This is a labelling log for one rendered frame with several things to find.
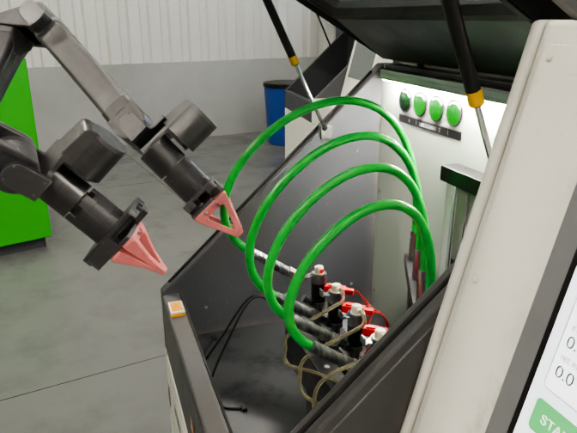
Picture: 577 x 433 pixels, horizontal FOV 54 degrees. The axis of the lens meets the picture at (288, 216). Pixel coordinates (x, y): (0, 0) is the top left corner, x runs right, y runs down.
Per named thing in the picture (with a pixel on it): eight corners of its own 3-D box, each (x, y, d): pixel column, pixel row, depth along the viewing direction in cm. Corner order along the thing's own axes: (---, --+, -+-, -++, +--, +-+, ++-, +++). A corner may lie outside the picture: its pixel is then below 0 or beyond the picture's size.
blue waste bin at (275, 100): (256, 140, 753) (254, 81, 727) (295, 136, 780) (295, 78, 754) (276, 149, 703) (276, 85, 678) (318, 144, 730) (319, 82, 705)
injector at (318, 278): (297, 368, 113) (298, 271, 106) (320, 362, 114) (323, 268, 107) (302, 375, 110) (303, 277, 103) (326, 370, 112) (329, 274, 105)
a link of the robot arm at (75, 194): (36, 184, 80) (22, 193, 74) (68, 148, 79) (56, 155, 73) (76, 216, 82) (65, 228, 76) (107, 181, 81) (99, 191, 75)
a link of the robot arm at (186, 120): (142, 146, 102) (114, 123, 95) (186, 101, 103) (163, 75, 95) (178, 186, 97) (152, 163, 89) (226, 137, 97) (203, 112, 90)
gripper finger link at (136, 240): (173, 270, 79) (119, 227, 76) (140, 304, 80) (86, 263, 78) (179, 252, 85) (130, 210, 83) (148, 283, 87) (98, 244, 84)
